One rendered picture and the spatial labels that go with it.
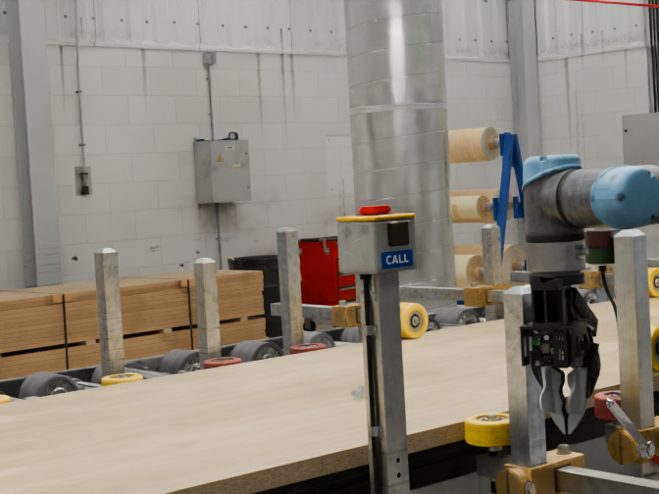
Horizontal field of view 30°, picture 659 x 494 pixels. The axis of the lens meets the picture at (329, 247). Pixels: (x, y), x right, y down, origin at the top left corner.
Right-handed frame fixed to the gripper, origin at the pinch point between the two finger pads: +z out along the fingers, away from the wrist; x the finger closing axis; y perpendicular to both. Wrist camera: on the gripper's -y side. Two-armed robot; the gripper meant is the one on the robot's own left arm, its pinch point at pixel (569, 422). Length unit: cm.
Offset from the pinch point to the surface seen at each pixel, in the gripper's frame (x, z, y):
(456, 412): -23.4, 2.8, -17.2
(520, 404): -7.3, -1.9, -1.9
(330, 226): -481, 6, -815
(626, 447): 1.2, 8.1, -22.5
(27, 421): -90, 3, 6
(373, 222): -14.7, -28.4, 24.9
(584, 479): 0.8, 8.3, -3.3
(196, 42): -527, -155, -687
